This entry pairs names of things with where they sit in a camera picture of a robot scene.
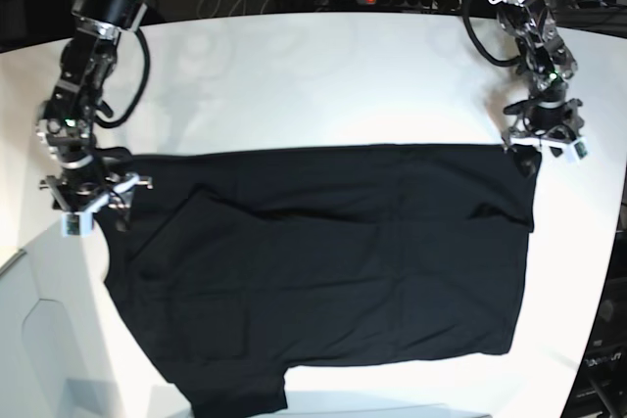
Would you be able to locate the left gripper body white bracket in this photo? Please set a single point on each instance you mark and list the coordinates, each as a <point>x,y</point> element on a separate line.
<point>536,123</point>

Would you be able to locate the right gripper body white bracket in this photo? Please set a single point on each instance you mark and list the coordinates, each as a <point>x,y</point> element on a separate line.
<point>91,197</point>

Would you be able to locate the black T-shirt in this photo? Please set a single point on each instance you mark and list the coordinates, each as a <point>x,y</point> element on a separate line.
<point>238,267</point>

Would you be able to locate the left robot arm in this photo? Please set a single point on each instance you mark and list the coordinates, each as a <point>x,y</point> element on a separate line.
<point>544,61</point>

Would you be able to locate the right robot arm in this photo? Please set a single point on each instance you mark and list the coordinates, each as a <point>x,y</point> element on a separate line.
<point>89,179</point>

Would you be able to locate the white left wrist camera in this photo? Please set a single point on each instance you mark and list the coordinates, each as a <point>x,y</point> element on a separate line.
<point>576,150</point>

